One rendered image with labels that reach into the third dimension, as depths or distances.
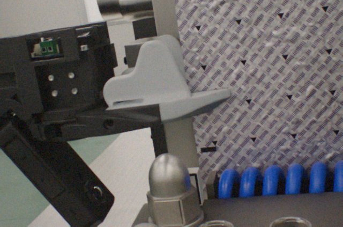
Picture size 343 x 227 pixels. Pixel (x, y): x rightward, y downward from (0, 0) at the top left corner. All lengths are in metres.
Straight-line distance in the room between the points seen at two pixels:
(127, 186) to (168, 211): 0.46
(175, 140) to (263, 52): 0.15
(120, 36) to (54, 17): 0.93
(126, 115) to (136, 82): 0.03
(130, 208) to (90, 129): 0.35
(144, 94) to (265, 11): 0.10
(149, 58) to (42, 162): 0.12
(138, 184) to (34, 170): 0.37
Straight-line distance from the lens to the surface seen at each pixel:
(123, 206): 0.69
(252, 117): 0.36
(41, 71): 0.36
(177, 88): 0.34
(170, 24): 0.43
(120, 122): 0.33
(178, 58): 0.37
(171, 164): 0.29
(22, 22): 6.74
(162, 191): 0.30
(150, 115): 0.34
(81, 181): 0.41
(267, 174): 0.34
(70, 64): 0.36
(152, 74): 0.34
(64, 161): 0.41
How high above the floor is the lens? 1.17
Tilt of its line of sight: 11 degrees down
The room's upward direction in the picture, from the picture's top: 9 degrees counter-clockwise
